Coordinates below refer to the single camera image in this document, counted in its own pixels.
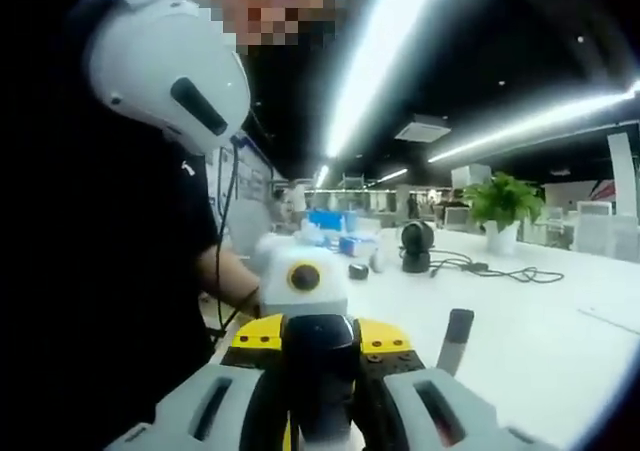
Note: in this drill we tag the blue and white wall poster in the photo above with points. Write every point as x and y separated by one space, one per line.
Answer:
250 176

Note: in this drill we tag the blue plastic box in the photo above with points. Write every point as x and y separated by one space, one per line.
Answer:
325 219

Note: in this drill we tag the long ceiling light strip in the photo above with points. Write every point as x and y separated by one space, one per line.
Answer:
370 66
525 123

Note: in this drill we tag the dark wristband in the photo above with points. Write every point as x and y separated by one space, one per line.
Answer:
252 298

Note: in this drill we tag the green potted plant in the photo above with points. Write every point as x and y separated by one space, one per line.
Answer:
502 198

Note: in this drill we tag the blue boxes on table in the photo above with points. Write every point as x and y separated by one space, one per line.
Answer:
311 233

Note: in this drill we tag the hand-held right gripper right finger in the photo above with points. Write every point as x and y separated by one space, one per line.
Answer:
465 416

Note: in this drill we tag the white chest-worn device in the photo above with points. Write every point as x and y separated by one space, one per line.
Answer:
150 56

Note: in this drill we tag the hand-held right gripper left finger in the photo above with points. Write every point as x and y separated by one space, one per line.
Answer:
195 411

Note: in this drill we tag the ceiling air vent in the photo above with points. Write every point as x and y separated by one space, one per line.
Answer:
422 131

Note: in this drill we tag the small blue white box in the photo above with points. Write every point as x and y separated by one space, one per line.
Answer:
355 246

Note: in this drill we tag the metal shelving rack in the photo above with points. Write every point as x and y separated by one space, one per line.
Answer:
352 178

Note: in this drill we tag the short ceiling light strip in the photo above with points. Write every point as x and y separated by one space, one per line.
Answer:
321 175
394 174

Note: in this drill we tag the small white bottle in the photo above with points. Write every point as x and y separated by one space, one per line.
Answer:
378 258

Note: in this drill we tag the person's black shirt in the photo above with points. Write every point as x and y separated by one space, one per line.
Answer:
100 271

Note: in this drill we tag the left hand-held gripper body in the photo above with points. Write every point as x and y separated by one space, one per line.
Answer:
300 296

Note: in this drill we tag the row of white office chairs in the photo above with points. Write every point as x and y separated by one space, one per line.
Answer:
595 231

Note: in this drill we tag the tall dark bottle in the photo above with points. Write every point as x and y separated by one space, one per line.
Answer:
322 396

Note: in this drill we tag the small dark cosmetic bottle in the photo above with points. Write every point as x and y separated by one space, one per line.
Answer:
452 358

